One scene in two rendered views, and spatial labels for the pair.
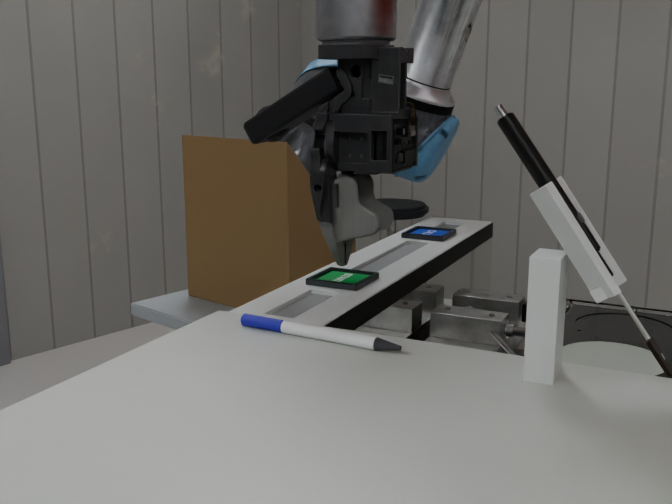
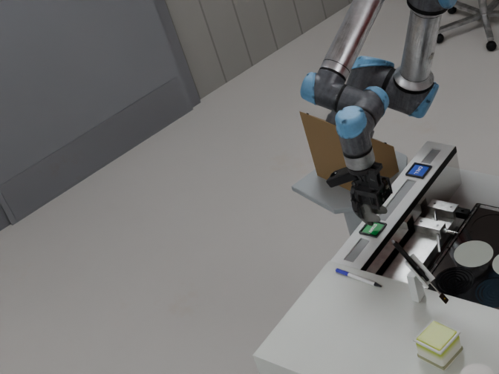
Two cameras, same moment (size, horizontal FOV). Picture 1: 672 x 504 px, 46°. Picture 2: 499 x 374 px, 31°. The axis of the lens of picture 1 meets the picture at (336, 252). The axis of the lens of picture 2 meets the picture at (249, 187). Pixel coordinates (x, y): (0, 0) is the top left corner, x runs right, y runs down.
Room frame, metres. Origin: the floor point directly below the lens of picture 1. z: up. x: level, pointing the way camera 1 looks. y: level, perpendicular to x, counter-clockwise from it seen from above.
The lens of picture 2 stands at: (-1.03, -0.43, 2.53)
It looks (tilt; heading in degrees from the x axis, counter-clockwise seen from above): 35 degrees down; 22
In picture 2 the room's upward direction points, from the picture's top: 19 degrees counter-clockwise
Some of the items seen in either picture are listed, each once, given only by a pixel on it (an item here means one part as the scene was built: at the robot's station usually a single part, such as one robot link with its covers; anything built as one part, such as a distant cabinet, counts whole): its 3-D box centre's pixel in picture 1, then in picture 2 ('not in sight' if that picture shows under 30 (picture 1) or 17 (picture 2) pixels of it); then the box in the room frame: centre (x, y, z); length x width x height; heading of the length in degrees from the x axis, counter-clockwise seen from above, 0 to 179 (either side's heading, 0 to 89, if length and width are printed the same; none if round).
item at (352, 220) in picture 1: (351, 223); (370, 217); (0.75, -0.02, 1.02); 0.06 x 0.03 x 0.09; 64
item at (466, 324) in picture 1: (469, 323); (430, 226); (0.84, -0.15, 0.89); 0.08 x 0.03 x 0.03; 64
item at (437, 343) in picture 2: not in sight; (438, 345); (0.32, -0.19, 1.00); 0.07 x 0.07 x 0.07; 55
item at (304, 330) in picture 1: (317, 332); (358, 277); (0.58, 0.01, 0.97); 0.14 x 0.01 x 0.01; 60
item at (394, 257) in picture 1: (388, 315); (399, 219); (0.88, -0.06, 0.89); 0.55 x 0.09 x 0.14; 154
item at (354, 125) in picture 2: not in sight; (353, 130); (0.77, -0.02, 1.29); 0.09 x 0.08 x 0.11; 161
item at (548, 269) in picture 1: (574, 282); (420, 280); (0.49, -0.15, 1.03); 0.06 x 0.04 x 0.13; 64
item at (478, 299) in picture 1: (488, 305); (443, 208); (0.91, -0.18, 0.89); 0.08 x 0.03 x 0.03; 64
